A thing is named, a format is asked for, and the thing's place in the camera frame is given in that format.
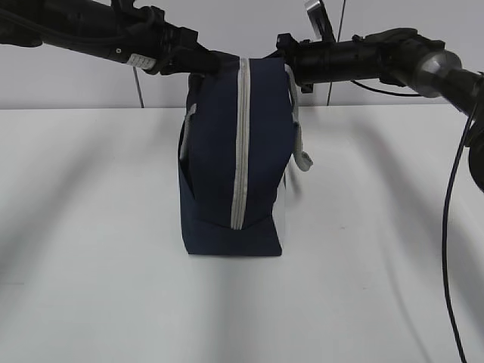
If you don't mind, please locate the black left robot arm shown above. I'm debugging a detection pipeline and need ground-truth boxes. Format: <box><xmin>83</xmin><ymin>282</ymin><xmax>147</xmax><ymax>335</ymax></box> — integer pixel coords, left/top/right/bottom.
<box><xmin>1</xmin><ymin>1</ymin><xmax>221</xmax><ymax>76</ymax></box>

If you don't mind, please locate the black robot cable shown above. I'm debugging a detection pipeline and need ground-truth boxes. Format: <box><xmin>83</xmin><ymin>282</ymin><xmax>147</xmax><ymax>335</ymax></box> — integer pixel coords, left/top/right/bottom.
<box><xmin>353</xmin><ymin>79</ymin><xmax>479</xmax><ymax>363</ymax></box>

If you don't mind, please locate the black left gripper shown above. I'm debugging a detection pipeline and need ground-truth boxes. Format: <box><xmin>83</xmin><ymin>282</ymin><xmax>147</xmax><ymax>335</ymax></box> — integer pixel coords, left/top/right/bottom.
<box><xmin>113</xmin><ymin>5</ymin><xmax>220</xmax><ymax>76</ymax></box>

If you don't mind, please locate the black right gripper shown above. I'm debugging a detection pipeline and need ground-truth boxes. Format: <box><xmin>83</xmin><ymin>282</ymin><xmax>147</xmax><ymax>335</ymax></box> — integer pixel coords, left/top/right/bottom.
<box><xmin>276</xmin><ymin>33</ymin><xmax>382</xmax><ymax>93</ymax></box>

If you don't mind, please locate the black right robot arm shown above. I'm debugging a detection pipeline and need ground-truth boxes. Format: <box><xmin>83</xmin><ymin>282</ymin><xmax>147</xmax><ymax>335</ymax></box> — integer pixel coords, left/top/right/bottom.
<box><xmin>274</xmin><ymin>28</ymin><xmax>483</xmax><ymax>188</ymax></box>

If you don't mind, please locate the navy blue zipper bag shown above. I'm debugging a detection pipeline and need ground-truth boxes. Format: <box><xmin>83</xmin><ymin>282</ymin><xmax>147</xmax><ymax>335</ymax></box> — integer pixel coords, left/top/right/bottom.
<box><xmin>178</xmin><ymin>54</ymin><xmax>313</xmax><ymax>257</ymax></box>

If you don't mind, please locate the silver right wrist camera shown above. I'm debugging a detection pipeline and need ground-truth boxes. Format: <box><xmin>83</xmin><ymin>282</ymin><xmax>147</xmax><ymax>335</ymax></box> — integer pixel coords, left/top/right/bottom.
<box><xmin>305</xmin><ymin>0</ymin><xmax>336</xmax><ymax>42</ymax></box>

